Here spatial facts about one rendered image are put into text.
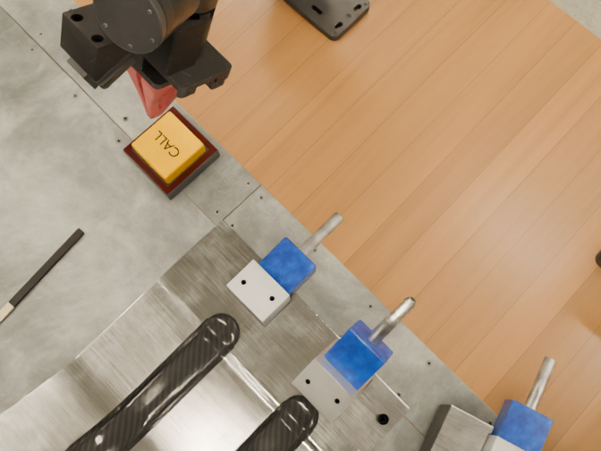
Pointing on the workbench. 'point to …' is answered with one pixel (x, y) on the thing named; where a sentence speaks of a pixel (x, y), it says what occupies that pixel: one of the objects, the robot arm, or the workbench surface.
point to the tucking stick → (40, 274)
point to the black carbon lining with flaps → (174, 366)
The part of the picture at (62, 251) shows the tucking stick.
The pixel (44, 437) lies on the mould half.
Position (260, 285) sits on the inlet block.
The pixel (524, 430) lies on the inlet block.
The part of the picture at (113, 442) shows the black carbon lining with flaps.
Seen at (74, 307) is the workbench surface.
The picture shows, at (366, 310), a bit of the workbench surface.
